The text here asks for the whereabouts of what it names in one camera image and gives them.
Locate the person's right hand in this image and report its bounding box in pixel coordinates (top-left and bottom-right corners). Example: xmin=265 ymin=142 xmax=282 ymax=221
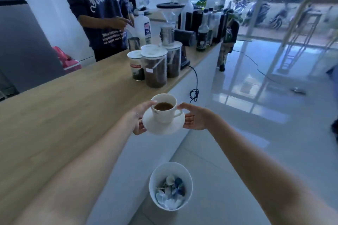
xmin=176 ymin=102 xmax=221 ymax=131

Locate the person's left hand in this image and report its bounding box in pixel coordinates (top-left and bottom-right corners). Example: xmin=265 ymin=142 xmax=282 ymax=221
xmin=126 ymin=100 xmax=158 ymax=136

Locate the white coffee cup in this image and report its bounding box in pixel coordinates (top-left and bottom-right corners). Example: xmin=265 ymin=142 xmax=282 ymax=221
xmin=151 ymin=94 xmax=183 ymax=124

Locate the white saucer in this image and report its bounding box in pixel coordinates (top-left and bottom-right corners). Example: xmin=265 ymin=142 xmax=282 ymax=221
xmin=142 ymin=106 xmax=186 ymax=136

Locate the person's left forearm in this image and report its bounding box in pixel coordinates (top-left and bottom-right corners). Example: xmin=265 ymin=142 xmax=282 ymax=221
xmin=11 ymin=115 xmax=134 ymax=225

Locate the person's right forearm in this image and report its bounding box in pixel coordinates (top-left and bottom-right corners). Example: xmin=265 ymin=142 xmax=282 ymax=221
xmin=211 ymin=117 xmax=338 ymax=225

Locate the brown coffee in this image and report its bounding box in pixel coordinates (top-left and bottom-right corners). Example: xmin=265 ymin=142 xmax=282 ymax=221
xmin=154 ymin=102 xmax=174 ymax=111

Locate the large clear coffee jar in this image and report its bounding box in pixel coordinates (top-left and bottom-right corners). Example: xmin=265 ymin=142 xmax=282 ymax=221
xmin=140 ymin=44 xmax=168 ymax=89

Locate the paper cup with red label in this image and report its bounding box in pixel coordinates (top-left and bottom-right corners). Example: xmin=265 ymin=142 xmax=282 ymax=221
xmin=127 ymin=50 xmax=145 ymax=81

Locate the small metal pitcher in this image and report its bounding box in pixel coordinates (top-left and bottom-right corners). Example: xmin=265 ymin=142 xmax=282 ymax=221
xmin=128 ymin=37 xmax=141 ymax=51

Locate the black coffee grinder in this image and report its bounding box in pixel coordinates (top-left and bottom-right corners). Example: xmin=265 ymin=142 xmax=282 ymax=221
xmin=156 ymin=2 xmax=197 ymax=70

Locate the metal dosing cup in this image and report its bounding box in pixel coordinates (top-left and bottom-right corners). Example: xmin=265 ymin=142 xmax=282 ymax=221
xmin=160 ymin=25 xmax=175 ymax=47

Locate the white trash bin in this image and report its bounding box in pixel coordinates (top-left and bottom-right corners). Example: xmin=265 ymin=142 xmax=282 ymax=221
xmin=149 ymin=162 xmax=193 ymax=211

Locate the dark labelled syrup bottle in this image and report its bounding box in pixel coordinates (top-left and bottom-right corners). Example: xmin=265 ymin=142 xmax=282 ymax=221
xmin=196 ymin=12 xmax=210 ymax=52

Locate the white plastic bottle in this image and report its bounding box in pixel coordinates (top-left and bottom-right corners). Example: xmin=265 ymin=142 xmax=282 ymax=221
xmin=137 ymin=11 xmax=152 ymax=46

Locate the row of dark bottles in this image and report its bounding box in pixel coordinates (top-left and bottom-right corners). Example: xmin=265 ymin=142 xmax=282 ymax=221
xmin=178 ymin=3 xmax=231 ymax=46

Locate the crumpled paper trash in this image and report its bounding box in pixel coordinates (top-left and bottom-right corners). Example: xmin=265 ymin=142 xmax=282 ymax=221
xmin=155 ymin=175 xmax=185 ymax=210

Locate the green plant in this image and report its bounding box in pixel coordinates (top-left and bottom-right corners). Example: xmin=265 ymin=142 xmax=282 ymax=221
xmin=227 ymin=8 xmax=248 ymax=25

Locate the parked motorbike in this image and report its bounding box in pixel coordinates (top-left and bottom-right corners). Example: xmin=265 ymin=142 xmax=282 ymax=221
xmin=242 ymin=1 xmax=271 ymax=27
xmin=269 ymin=2 xmax=292 ymax=31

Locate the grey refrigerator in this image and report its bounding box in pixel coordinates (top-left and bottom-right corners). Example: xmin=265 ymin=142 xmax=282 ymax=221
xmin=0 ymin=0 xmax=67 ymax=95

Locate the black power cable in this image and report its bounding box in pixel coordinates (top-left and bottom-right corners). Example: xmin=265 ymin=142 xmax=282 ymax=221
xmin=186 ymin=65 xmax=199 ymax=104

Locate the thin black floor cable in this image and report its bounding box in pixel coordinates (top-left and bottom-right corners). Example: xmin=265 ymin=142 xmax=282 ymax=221
xmin=232 ymin=49 xmax=293 ymax=90

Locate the wooden shelf frame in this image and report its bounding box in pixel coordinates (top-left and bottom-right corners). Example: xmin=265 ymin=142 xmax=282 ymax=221
xmin=276 ymin=0 xmax=338 ymax=75

